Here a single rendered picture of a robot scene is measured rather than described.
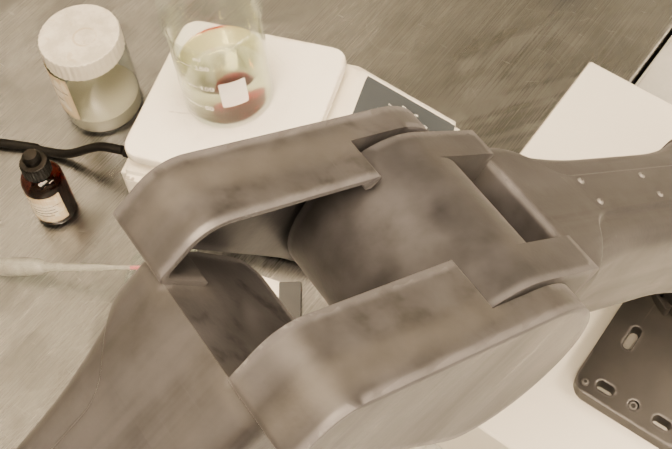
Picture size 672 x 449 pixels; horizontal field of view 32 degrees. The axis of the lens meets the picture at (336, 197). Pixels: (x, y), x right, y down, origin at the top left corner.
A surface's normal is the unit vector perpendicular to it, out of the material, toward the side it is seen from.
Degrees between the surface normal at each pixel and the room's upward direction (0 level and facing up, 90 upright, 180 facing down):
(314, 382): 11
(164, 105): 0
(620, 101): 4
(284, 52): 0
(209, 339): 54
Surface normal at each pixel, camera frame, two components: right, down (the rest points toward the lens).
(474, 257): 0.11, -0.58
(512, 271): 0.28, -0.66
